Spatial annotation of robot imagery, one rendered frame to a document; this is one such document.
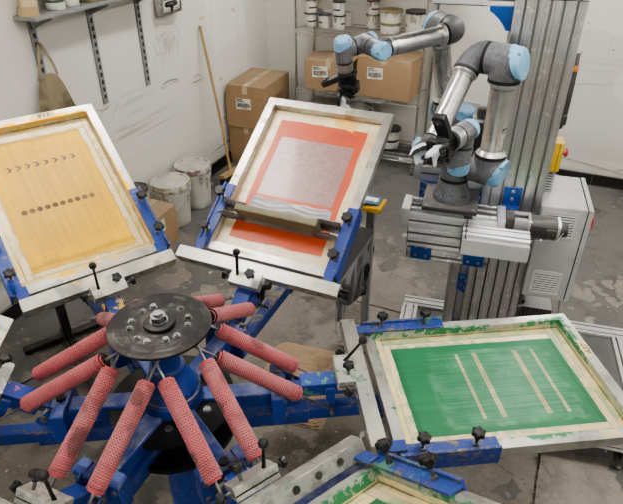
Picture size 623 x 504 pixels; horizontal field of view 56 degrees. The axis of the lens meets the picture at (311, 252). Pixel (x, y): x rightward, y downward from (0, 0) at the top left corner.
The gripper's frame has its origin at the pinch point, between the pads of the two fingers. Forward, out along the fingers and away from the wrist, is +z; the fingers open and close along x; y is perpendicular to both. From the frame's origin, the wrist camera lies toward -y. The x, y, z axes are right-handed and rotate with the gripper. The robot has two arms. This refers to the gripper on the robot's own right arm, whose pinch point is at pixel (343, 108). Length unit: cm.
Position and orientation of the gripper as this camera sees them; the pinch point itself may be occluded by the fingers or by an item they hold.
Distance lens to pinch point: 282.1
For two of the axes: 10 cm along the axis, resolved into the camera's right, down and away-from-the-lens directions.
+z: 1.2, 6.6, 7.4
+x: 3.8, -7.2, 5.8
